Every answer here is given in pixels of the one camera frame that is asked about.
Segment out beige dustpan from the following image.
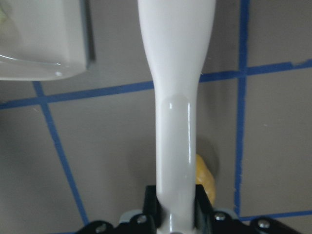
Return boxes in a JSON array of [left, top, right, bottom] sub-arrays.
[[0, 0, 91, 81]]

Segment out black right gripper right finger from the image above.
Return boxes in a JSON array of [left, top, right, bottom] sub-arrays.
[[195, 184, 213, 227]]

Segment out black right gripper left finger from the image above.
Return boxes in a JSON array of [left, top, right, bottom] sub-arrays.
[[143, 185, 166, 227]]

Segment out white hand brush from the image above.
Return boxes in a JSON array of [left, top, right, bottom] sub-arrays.
[[138, 0, 216, 234]]

